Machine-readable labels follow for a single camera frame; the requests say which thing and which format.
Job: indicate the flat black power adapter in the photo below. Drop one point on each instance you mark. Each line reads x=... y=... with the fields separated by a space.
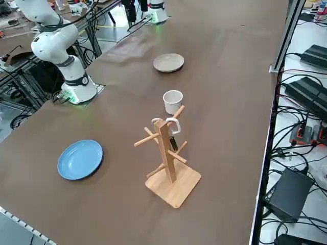
x=315 y=54

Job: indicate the white cup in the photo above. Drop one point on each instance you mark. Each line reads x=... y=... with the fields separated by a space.
x=168 y=106

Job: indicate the orange and black charger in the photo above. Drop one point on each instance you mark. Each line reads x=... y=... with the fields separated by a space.
x=301 y=135
x=320 y=135

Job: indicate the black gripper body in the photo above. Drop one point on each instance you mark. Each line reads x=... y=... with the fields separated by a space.
x=129 y=6

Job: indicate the wooden cup rack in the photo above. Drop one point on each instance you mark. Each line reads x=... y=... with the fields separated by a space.
x=168 y=158

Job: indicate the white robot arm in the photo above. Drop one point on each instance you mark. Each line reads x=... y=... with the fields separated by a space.
x=157 y=12
x=69 y=66

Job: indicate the blue round plate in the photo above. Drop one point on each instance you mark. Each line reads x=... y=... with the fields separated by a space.
x=79 y=160

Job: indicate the black power supply box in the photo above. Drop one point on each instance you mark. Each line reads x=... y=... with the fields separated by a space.
x=286 y=194

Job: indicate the aluminium profile post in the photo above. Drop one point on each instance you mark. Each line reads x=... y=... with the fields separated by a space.
x=286 y=38

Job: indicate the large black power adapter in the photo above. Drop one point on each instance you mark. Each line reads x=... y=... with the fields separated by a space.
x=306 y=92

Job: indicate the beige round plate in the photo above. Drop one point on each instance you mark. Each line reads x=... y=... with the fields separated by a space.
x=168 y=62

